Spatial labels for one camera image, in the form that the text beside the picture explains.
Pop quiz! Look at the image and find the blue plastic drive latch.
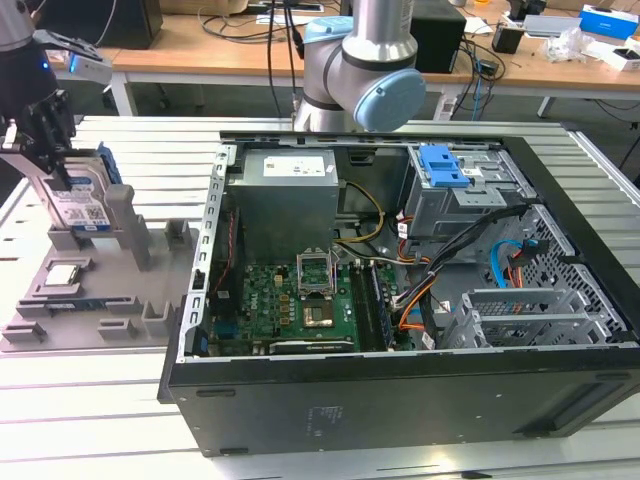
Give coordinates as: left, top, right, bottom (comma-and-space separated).
419, 144, 471, 189

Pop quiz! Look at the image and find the large black box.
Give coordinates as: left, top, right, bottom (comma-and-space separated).
29, 0, 164, 51

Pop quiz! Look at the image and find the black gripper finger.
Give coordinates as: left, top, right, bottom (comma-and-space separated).
22, 89, 76, 191

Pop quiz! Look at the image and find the grey flat device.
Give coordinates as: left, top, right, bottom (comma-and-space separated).
522, 13, 584, 39

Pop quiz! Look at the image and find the black PC case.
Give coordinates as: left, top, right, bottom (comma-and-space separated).
157, 129, 640, 459

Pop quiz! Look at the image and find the green motherboard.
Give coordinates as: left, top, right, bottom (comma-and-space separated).
207, 259, 416, 354

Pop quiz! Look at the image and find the silver CPU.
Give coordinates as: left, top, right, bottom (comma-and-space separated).
43, 264, 81, 290

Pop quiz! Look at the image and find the blue white carton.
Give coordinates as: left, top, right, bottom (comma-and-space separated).
579, 4, 640, 42

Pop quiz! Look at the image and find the metal disk bay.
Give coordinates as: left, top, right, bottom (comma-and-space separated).
442, 287, 626, 351

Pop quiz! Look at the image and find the orange wire bundle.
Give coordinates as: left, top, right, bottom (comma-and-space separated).
393, 272, 437, 332

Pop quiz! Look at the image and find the small black box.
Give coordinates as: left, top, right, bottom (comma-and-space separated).
492, 24, 526, 55

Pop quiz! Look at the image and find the orange power wire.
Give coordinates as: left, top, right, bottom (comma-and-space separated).
504, 252, 526, 290

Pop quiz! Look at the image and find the white power strip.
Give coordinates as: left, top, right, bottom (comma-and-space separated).
433, 94, 459, 121

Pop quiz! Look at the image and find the RAM stick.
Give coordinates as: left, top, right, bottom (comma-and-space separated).
370, 263, 396, 349
44, 298, 109, 312

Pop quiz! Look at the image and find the grey parts rack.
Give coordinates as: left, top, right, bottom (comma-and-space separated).
0, 183, 201, 356

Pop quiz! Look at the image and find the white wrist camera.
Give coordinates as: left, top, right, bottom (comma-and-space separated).
34, 28, 114, 85

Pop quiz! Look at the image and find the black speaker box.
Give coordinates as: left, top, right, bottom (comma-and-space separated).
409, 7, 469, 75

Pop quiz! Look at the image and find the blue data wire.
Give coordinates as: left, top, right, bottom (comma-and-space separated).
489, 239, 526, 289

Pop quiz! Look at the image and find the hard disk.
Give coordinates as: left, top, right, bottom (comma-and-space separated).
27, 142, 124, 236

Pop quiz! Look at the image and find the CPU socket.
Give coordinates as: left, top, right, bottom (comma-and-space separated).
299, 298, 337, 330

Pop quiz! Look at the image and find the metal optical drive cage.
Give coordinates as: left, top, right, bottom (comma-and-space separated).
399, 144, 535, 251

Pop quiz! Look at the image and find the black cable bundle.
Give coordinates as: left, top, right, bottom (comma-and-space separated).
419, 204, 531, 351

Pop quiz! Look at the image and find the black RAM slot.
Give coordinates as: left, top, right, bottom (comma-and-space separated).
348, 262, 373, 351

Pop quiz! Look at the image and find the white open box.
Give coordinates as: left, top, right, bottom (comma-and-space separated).
582, 40, 640, 72

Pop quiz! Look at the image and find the metal socket cover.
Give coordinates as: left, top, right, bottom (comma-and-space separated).
296, 248, 336, 301

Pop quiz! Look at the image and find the yellow wire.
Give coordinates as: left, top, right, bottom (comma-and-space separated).
334, 182, 386, 246

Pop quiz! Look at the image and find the red wire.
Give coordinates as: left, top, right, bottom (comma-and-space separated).
217, 209, 237, 296

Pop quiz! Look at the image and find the black graphics card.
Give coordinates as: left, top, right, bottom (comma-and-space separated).
268, 339, 354, 355

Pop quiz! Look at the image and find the clear plastic bag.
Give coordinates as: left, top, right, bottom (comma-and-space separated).
543, 27, 596, 64

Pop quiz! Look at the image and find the black camera cable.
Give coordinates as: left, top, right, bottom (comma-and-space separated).
282, 0, 304, 119
264, 0, 281, 106

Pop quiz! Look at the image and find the grey power supply unit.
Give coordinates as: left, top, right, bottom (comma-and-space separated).
227, 148, 342, 266

